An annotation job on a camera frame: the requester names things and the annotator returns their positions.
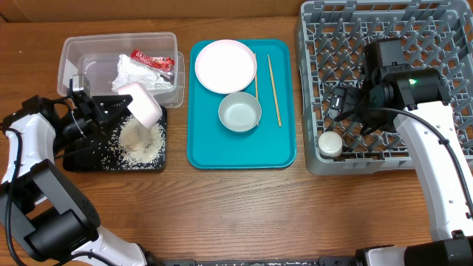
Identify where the black food waste tray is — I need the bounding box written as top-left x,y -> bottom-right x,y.
63,108 -> 167,172

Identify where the small white rice plate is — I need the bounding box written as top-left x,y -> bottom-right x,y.
117,82 -> 163,129

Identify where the clear plastic waste bin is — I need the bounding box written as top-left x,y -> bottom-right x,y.
57,32 -> 186,109

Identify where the left wooden chopstick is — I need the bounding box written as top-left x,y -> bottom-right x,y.
253,53 -> 259,103

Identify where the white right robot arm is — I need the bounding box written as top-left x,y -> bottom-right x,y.
330,38 -> 472,265

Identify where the spilled rice pile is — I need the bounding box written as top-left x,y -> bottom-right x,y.
97,115 -> 167,171

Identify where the white crumpled tissue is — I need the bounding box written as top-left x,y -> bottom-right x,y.
112,54 -> 174,94

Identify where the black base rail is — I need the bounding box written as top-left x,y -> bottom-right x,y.
147,246 -> 407,266

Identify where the teal serving tray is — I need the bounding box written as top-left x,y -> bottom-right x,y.
187,39 -> 297,169

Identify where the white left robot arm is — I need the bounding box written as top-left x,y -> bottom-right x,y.
1,75 -> 162,265

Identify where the red snack wrapper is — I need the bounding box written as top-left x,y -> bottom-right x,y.
130,50 -> 175,78

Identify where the white cup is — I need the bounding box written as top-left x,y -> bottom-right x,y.
318,132 -> 343,158

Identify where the wooden chopstick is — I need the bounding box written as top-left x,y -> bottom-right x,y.
267,54 -> 282,127
253,53 -> 259,103

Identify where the grey bowl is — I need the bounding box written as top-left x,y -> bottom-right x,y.
218,92 -> 262,132

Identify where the grey dishwasher rack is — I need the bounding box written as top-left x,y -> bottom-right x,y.
296,0 -> 472,175

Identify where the right wooden chopstick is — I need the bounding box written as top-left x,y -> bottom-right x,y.
267,54 -> 282,127

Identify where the large white plate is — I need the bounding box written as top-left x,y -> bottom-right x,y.
194,39 -> 257,95

